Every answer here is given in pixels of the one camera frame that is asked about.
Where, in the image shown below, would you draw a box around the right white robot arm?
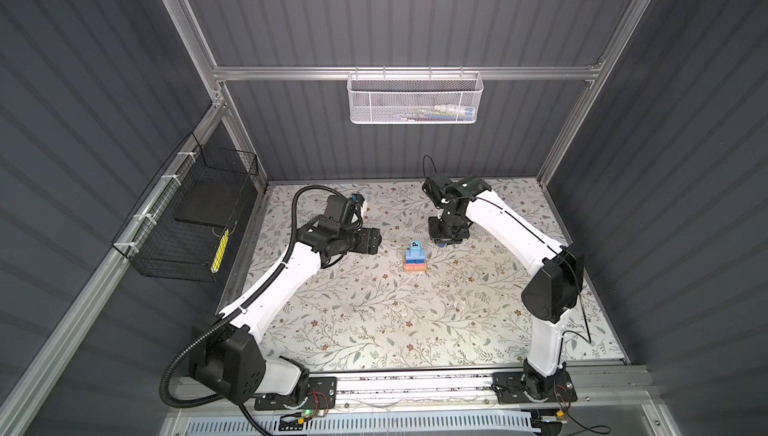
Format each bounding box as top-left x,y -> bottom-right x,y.
422,174 -> 584,378

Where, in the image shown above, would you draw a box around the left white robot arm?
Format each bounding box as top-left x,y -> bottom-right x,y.
188,185 -> 381,406

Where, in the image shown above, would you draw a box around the markers in white basket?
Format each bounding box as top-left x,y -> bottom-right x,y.
397,104 -> 477,123

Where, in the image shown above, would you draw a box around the black pad in basket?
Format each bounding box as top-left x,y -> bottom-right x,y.
173,181 -> 246,229

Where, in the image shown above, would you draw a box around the white wire basket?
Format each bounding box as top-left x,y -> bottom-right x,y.
346,71 -> 484,125

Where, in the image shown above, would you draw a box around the left black corrugated cable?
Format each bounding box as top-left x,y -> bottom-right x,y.
158,185 -> 349,436

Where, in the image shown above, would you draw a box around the black wire basket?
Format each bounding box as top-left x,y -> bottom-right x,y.
112,137 -> 260,282

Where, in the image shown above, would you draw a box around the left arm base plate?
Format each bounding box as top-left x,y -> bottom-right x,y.
253,376 -> 338,411

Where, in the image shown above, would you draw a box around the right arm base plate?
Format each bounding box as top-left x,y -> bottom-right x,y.
491,369 -> 578,404

